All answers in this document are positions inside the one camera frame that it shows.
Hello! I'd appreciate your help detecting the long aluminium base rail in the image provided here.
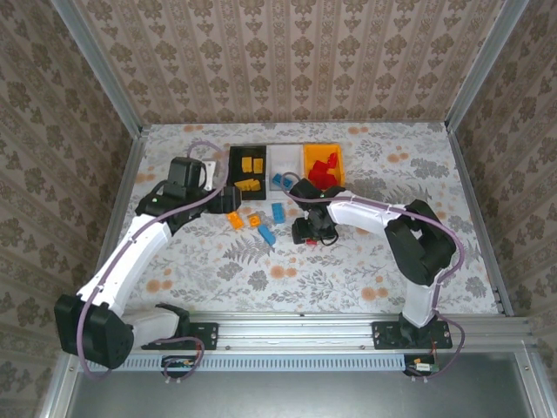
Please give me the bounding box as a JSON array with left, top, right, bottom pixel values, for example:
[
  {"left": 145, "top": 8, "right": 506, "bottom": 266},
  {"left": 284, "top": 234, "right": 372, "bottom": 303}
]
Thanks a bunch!
[{"left": 64, "top": 313, "right": 534, "bottom": 350}]

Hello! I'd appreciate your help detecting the black plastic bin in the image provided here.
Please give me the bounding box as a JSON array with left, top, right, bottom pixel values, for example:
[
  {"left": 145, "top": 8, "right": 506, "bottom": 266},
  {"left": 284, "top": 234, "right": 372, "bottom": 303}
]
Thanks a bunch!
[{"left": 228, "top": 145, "right": 269, "bottom": 202}]

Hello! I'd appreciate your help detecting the grey metal panel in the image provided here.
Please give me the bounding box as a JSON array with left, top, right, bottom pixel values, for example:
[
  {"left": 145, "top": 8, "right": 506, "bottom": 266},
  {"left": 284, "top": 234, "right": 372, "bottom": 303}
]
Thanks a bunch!
[{"left": 38, "top": 347, "right": 557, "bottom": 418}]

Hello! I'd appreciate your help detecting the grey slotted cable duct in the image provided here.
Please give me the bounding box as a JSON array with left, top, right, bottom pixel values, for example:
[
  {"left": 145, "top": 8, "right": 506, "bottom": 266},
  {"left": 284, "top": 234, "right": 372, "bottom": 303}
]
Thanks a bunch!
[{"left": 80, "top": 352, "right": 408, "bottom": 373}]

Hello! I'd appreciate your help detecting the small electronics board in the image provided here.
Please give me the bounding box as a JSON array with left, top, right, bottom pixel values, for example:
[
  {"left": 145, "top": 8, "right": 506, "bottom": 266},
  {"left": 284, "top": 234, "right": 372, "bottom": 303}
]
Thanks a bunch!
[
  {"left": 161, "top": 355, "right": 198, "bottom": 379},
  {"left": 404, "top": 354, "right": 440, "bottom": 378}
]

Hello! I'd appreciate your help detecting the floral patterned table cover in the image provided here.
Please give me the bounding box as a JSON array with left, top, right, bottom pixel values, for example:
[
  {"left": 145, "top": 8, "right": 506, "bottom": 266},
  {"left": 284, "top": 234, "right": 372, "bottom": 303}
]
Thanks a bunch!
[{"left": 111, "top": 123, "right": 501, "bottom": 315}]

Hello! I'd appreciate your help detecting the white plastic bin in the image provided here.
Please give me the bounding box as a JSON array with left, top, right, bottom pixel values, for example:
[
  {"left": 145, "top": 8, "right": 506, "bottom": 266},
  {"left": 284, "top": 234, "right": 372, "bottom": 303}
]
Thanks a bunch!
[{"left": 265, "top": 143, "right": 306, "bottom": 199}]

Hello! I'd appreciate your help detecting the aluminium frame post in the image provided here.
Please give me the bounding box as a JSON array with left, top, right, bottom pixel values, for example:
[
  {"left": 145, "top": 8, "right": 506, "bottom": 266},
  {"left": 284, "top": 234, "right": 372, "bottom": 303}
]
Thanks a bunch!
[
  {"left": 444, "top": 0, "right": 531, "bottom": 134},
  {"left": 50, "top": 0, "right": 144, "bottom": 137}
]

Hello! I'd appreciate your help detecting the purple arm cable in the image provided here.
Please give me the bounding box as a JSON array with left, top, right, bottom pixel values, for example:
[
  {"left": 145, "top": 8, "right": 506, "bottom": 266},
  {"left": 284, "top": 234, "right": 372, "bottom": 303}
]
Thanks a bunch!
[
  {"left": 280, "top": 172, "right": 466, "bottom": 385},
  {"left": 79, "top": 139, "right": 232, "bottom": 385}
]

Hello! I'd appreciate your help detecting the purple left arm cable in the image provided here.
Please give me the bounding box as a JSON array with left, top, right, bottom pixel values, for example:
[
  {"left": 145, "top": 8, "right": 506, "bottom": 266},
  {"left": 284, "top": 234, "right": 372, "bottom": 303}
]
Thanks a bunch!
[{"left": 79, "top": 139, "right": 232, "bottom": 385}]

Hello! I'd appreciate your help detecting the orange plastic bin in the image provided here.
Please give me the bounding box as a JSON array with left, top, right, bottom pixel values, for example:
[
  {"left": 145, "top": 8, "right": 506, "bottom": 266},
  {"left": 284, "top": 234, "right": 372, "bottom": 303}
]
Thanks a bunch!
[{"left": 302, "top": 142, "right": 347, "bottom": 186}]

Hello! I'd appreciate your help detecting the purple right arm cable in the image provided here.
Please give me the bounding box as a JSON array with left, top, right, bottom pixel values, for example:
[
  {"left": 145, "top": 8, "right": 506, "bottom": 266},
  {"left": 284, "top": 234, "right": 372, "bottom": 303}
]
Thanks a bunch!
[{"left": 280, "top": 172, "right": 466, "bottom": 385}]

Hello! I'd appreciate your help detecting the aluminium side rail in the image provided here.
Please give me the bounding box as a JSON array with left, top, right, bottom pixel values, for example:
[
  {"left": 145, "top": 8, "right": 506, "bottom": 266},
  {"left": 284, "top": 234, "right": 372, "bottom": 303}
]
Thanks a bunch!
[
  {"left": 446, "top": 125, "right": 515, "bottom": 318},
  {"left": 81, "top": 125, "right": 151, "bottom": 319}
]

